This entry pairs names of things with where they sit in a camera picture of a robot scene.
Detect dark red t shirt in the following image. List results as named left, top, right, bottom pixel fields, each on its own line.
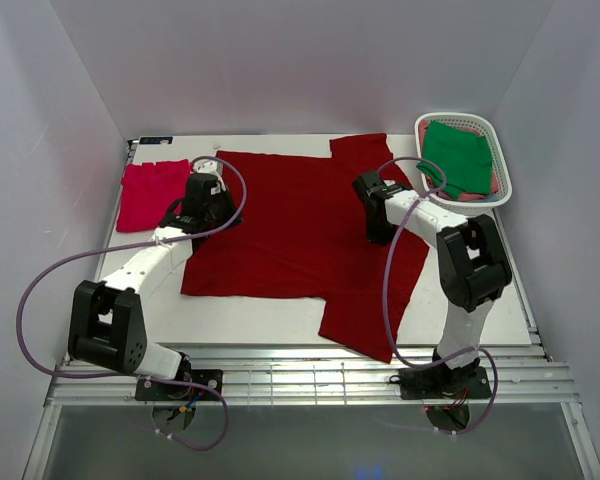
left=181, top=133, right=429, bottom=363

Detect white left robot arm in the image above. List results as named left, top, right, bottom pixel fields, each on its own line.
left=68, top=161, right=241, bottom=400

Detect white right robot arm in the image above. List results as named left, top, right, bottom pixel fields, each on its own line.
left=352, top=170, right=512, bottom=397

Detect folded pink t shirt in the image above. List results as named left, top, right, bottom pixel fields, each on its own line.
left=116, top=159, right=191, bottom=233

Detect blue white label sticker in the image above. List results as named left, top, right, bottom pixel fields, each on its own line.
left=138, top=136, right=173, bottom=145

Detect green t shirt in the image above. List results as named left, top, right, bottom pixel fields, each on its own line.
left=416, top=121, right=495, bottom=199

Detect white plastic laundry basket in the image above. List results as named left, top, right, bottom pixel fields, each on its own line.
left=414, top=112, right=512, bottom=215

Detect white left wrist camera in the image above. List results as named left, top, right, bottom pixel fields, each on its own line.
left=192, top=159, right=223, bottom=177

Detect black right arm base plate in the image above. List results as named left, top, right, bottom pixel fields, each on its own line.
left=388, top=360, right=492, bottom=400

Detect aluminium frame rails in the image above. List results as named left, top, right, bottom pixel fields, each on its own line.
left=46, top=344, right=580, bottom=406

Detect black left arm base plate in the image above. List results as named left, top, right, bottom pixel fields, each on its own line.
left=134, top=369, right=224, bottom=403

